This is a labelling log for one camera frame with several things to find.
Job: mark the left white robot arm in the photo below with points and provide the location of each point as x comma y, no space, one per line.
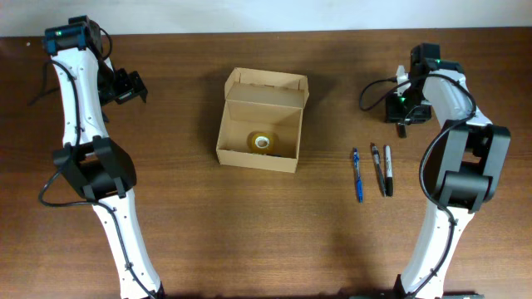
101,173

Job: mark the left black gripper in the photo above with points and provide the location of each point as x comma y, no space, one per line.
130,88

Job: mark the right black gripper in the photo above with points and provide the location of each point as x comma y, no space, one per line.
404,115

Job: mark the black permanent marker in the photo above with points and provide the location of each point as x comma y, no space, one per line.
388,171

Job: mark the brown cardboard box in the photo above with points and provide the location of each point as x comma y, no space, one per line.
256,100

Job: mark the blue ballpoint pen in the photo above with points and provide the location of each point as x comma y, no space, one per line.
358,177

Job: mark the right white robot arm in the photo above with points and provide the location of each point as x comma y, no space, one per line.
460,169

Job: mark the yellow adhesive tape roll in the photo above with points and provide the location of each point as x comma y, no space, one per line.
262,142

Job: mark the black capped whiteboard marker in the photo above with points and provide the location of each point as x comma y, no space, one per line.
401,130

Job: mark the black ballpoint pen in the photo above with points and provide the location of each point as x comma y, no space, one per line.
378,168

